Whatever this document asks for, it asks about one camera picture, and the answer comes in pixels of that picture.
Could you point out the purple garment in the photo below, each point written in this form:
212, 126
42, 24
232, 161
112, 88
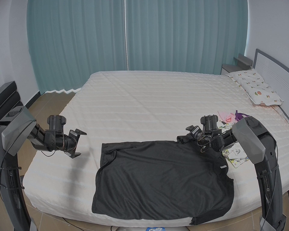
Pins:
240, 115

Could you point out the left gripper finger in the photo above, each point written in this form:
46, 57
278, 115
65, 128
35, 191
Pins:
75, 155
81, 132

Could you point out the white printed garment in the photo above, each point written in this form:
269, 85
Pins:
237, 155

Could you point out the grey bedside table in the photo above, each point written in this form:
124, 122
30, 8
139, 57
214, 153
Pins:
230, 67

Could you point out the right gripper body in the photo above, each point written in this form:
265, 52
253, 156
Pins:
199, 136

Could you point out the pink garment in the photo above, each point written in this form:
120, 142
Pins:
227, 116

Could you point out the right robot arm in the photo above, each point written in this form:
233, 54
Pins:
248, 139

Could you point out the black T-shirt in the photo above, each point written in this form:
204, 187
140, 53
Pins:
162, 180

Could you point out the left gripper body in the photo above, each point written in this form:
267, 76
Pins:
68, 144

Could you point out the white printed pillow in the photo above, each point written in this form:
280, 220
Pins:
257, 88

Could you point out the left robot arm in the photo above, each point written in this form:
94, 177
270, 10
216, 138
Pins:
18, 128

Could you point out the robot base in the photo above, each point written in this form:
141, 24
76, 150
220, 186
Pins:
155, 229

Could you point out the bed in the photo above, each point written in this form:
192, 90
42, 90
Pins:
146, 101

